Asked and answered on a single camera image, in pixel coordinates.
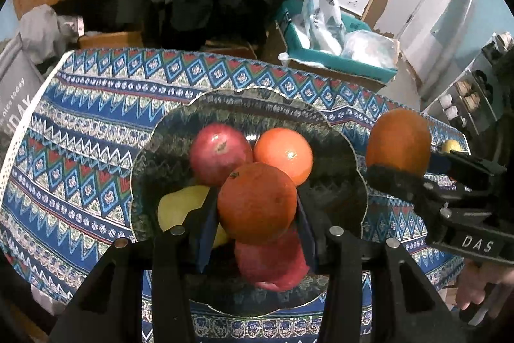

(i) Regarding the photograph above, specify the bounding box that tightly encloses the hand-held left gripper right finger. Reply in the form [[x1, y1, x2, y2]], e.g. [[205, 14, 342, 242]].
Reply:
[[296, 198, 461, 343]]

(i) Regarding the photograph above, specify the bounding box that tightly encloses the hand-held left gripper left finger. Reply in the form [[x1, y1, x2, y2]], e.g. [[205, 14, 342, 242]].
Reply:
[[48, 190, 221, 343]]

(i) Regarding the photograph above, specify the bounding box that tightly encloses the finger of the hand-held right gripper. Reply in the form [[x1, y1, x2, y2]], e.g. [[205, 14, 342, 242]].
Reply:
[[365, 163, 451, 224], [431, 149, 507, 192]]

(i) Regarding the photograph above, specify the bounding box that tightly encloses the orange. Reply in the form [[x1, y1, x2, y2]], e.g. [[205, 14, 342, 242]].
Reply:
[[217, 162, 300, 245], [365, 108, 432, 179], [253, 127, 314, 187]]

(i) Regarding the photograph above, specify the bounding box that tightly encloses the green pear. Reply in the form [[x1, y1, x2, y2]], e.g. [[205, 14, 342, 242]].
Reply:
[[157, 185, 229, 249]]

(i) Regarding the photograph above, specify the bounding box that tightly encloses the light red apple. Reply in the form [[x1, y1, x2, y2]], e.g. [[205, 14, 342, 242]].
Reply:
[[234, 224, 312, 291]]

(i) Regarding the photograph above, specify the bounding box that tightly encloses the dark red apple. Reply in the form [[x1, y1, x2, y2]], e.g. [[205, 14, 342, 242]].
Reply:
[[189, 123, 253, 187]]

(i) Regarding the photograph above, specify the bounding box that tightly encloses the scalloped glass plate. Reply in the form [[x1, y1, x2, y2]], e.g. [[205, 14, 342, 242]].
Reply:
[[130, 88, 369, 318]]

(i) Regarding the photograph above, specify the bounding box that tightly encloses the person's right hand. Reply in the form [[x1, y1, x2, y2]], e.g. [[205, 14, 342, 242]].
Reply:
[[456, 260, 514, 322]]

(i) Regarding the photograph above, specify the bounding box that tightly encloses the shoe rack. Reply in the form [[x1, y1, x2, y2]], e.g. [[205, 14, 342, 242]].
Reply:
[[421, 32, 514, 135]]

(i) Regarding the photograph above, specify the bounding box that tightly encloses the large cardboard box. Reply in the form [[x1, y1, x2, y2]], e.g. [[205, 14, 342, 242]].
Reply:
[[287, 38, 422, 92]]

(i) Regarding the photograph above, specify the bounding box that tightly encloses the teal box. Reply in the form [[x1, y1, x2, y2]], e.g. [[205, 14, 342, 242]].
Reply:
[[275, 0, 398, 82]]

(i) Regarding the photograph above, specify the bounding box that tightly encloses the clear plastic bag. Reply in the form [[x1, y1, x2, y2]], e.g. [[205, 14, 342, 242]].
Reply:
[[341, 30, 396, 68]]

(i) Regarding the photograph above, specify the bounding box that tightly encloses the blue patterned tablecloth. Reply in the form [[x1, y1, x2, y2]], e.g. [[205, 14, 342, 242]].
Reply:
[[0, 48, 470, 343]]

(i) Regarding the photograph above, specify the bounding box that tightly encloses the grey printed bag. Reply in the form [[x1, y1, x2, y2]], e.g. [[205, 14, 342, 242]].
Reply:
[[0, 33, 46, 159]]

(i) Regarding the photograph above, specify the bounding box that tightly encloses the grey crumpled cloth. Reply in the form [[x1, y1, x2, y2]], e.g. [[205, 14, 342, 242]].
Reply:
[[18, 3, 85, 64]]

